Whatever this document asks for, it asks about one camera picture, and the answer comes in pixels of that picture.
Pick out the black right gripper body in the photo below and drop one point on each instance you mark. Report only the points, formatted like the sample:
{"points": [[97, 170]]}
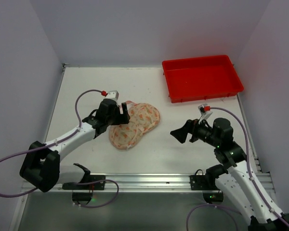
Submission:
{"points": [[192, 131]]}

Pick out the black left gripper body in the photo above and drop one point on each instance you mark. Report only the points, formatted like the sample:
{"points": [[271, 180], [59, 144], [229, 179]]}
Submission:
{"points": [[122, 117]]}

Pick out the floral mesh laundry bag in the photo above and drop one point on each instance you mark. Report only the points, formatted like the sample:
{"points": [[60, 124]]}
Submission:
{"points": [[144, 117]]}

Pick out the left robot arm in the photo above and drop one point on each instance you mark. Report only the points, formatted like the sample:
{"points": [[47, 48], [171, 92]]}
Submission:
{"points": [[42, 165]]}

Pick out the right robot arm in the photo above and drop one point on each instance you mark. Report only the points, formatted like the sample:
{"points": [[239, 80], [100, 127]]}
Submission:
{"points": [[234, 176]]}

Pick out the red plastic tray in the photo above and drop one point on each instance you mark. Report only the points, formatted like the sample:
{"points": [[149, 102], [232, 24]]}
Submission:
{"points": [[201, 78]]}

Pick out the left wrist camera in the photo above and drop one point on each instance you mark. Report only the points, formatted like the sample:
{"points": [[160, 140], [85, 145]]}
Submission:
{"points": [[113, 95]]}

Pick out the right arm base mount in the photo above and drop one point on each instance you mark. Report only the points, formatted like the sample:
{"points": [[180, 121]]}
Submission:
{"points": [[199, 181]]}

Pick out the aluminium front rail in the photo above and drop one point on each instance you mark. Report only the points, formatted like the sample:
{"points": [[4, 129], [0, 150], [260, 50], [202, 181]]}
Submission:
{"points": [[166, 183]]}

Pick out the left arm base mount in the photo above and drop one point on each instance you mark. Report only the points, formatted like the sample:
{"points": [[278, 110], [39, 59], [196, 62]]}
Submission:
{"points": [[91, 183]]}

